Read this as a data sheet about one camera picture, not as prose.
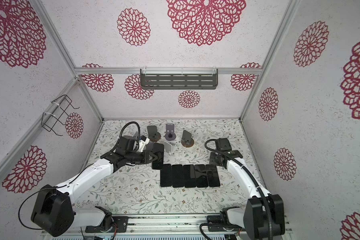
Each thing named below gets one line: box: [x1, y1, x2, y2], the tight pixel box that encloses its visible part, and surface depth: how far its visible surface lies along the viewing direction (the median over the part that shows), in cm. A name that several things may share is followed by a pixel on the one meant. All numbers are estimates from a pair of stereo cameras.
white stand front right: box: [163, 141, 178, 156], surface depth 98 cm
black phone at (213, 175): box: [205, 164, 221, 187], surface depth 94 cm
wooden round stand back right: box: [181, 130, 195, 148], surface depth 104 cm
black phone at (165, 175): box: [160, 163, 172, 187], surface depth 89 cm
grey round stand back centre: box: [165, 123, 176, 141], surface depth 111 cm
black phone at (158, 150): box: [151, 143, 164, 170], surface depth 83 cm
